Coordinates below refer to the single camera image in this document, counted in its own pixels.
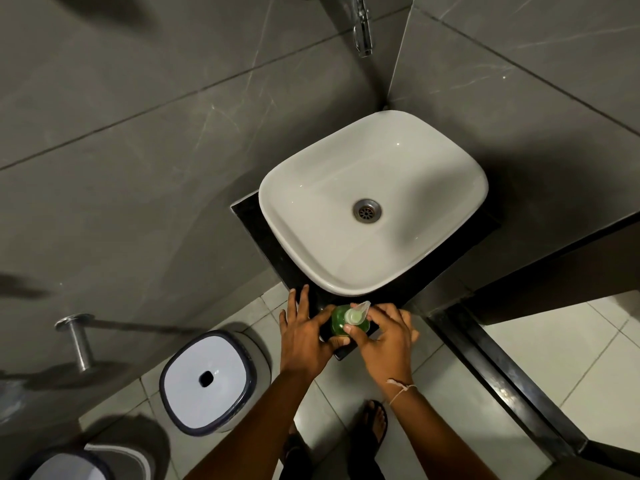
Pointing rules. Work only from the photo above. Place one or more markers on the person's right forearm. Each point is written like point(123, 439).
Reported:
point(435, 439)

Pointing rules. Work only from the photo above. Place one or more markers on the black sandal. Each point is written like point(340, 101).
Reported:
point(357, 439)
point(292, 444)

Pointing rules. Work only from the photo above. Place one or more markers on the person's left hand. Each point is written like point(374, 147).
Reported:
point(302, 344)

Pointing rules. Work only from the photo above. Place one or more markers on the white ceramic sink basin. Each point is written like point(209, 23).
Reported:
point(320, 234)

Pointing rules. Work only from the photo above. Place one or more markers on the chrome wall bar holder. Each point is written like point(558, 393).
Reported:
point(80, 344)

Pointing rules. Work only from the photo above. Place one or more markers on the white bin with dark rim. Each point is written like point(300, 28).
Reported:
point(207, 379)

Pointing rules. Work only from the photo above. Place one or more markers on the black stone vanity shelf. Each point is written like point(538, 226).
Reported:
point(440, 267)

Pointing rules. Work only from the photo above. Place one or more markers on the person's left forearm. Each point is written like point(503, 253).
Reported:
point(260, 429)

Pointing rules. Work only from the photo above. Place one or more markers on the chrome sink drain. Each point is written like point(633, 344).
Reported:
point(367, 211)

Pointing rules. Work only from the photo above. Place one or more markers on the black door frame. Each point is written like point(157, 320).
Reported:
point(505, 379)

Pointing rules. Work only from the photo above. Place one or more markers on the chrome wall faucet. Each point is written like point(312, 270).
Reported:
point(362, 29)

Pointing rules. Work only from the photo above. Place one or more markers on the person's right hand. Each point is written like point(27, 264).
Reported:
point(390, 349)

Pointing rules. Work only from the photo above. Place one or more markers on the green hand sanitizer bottle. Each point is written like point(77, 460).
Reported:
point(340, 323)

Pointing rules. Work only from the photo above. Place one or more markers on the clear pump dispenser top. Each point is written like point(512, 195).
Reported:
point(355, 316)

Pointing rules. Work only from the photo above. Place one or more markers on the white toilet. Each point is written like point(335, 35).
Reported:
point(65, 467)

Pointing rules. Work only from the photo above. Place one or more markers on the dark door panel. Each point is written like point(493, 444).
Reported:
point(565, 274)

